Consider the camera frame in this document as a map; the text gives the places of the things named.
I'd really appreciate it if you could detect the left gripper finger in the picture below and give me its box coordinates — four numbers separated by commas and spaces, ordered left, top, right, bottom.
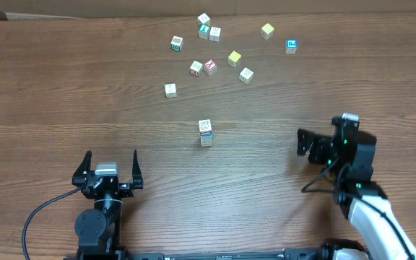
132, 150, 144, 189
73, 150, 92, 178

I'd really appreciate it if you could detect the blue D wooden block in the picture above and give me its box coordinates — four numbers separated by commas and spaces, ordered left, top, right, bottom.
201, 139, 212, 147

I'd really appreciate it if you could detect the blue edged wooden block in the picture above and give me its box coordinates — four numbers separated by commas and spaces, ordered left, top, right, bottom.
200, 135, 212, 142

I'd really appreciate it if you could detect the red edged patterned block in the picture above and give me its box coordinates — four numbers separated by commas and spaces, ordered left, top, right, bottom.
198, 119, 212, 132

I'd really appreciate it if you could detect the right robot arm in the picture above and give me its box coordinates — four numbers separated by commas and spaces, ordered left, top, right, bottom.
297, 113, 416, 260

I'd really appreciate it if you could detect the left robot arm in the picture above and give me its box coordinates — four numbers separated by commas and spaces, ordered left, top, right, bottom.
72, 151, 144, 259

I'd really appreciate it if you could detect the plain patterned wooden block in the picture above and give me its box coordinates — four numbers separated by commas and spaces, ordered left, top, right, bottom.
239, 67, 254, 85

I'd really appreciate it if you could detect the blue P wooden block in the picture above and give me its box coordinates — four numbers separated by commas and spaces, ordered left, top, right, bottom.
285, 39, 298, 54

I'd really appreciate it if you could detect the plain block lower left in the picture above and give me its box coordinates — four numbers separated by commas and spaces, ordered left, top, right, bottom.
165, 83, 177, 98

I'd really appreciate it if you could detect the yellow block centre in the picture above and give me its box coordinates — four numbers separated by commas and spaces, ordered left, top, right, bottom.
227, 51, 242, 67

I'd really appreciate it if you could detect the yellow block upper right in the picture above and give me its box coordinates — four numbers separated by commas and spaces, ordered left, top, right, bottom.
260, 23, 274, 40

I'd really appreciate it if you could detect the red letter wooden block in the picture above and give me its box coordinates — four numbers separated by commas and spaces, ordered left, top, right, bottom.
204, 59, 217, 76

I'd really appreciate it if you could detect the red edged plain block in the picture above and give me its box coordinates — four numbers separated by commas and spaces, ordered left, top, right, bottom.
189, 61, 203, 77

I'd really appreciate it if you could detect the plain block beside green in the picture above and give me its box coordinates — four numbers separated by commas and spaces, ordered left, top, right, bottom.
209, 27, 221, 42

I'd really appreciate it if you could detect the green edged wooden block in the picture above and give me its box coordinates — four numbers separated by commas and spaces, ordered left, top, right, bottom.
170, 35, 183, 52

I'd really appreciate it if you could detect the green letter wooden block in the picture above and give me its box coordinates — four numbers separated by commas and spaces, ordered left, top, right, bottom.
198, 24, 211, 40

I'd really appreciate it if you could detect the top plain wooden block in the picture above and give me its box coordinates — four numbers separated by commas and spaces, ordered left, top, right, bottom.
197, 13, 211, 26

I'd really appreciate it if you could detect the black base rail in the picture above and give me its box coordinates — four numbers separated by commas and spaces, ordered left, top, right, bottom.
63, 238, 371, 260

